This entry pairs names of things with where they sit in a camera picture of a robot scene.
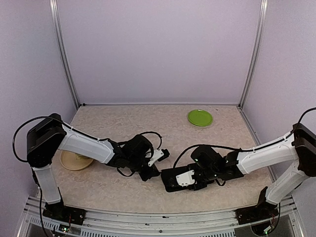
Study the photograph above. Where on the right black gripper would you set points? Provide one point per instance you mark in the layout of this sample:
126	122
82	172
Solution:
199	186

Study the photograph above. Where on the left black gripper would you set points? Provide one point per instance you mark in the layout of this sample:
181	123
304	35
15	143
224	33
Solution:
153	172

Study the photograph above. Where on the black tool pouch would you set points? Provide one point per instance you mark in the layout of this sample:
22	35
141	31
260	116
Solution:
168	176

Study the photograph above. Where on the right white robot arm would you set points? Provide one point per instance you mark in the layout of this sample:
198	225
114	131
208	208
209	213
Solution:
297	146

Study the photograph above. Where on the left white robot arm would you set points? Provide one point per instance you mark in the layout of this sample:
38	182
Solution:
52	134

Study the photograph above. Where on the green plate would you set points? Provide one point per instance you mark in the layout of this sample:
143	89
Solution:
200	117

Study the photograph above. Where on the green bowl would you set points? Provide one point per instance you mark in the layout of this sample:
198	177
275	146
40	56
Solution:
80	157

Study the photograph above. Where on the beige plate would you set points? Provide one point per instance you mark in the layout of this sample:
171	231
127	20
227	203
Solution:
69	161

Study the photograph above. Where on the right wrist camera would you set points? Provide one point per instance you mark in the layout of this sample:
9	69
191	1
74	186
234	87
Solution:
186	179

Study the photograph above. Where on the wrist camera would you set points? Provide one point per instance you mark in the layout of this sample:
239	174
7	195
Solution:
186	179
158	155

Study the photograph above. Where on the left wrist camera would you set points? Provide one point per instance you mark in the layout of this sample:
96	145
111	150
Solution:
158	155

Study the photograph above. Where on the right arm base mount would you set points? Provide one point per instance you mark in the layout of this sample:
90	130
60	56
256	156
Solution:
253	214

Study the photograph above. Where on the front aluminium rail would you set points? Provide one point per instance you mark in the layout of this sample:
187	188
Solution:
101	223

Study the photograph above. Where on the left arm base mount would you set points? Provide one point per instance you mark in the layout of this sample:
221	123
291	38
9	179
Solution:
59	211

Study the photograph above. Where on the right aluminium frame post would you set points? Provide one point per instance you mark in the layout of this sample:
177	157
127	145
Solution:
255	53

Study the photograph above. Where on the aluminium frame post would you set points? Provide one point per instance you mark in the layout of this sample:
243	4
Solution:
62	50
255	53

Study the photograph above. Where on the left aluminium frame post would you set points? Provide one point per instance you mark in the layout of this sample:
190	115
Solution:
62	50

